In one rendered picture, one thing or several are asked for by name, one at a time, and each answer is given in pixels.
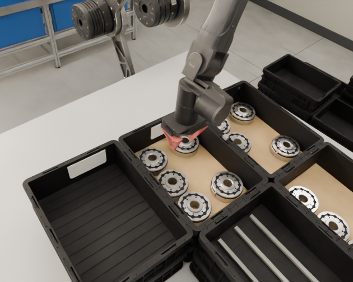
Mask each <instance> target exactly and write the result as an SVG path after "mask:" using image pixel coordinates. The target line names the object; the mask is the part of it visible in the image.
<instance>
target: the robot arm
mask: <svg viewBox="0 0 353 282"><path fill-rule="evenodd" d="M248 1H249V0H215V1H214V3H213V5H212V7H211V10H210V12H209V14H208V16H207V18H206V20H205V22H204V24H203V25H202V26H201V28H200V30H199V32H198V35H197V37H196V40H193V41H192V44H191V47H190V49H189V52H188V54H187V57H186V60H185V66H184V68H183V71H182V74H183V75H185V76H186V77H183V78H181V79H180V80H179V84H178V93H177V98H176V107H175V112H172V113H171V114H169V115H166V116H164V117H163V118H162V123H161V125H160V128H161V130H162V132H163V133H164V135H165V136H166V138H167V140H168V143H169V145H170V148H171V149H172V150H173V151H175V150H176V148H177V147H178V145H179V144H180V143H181V142H182V140H183V139H182V138H181V137H180V136H179V135H180V134H182V133H186V135H188V138H189V139H190V140H191V141H192V140H193V139H195V138H196V137H197V136H198V135H199V134H200V133H201V132H203V131H204V130H205V129H206V128H207V127H208V122H209V123H211V124H212V125H213V126H219V125H220V124H221V123H223V122H224V120H225V119H226V118H227V116H228V115H229V113H230V110H231V106H232V104H233V102H234V100H233V98H232V97H231V96H230V95H229V94H227V93H226V92H225V91H224V90H223V89H221V88H220V86H219V85H217V84H216V83H215V82H213V80H214V78H215V76H216V75H218V74H219V73H220V72H221V71H222V69H223V67H224V65H225V63H226V61H227V58H228V56H229V53H228V51H229V48H230V46H231V43H232V42H233V38H234V33H235V30H236V27H237V25H238V23H239V20H240V18H241V16H242V14H243V12H244V9H245V7H246V5H247V3H248ZM193 133H194V134H193ZM192 134H193V135H192ZM172 141H173V142H174V144H172Z"/></svg>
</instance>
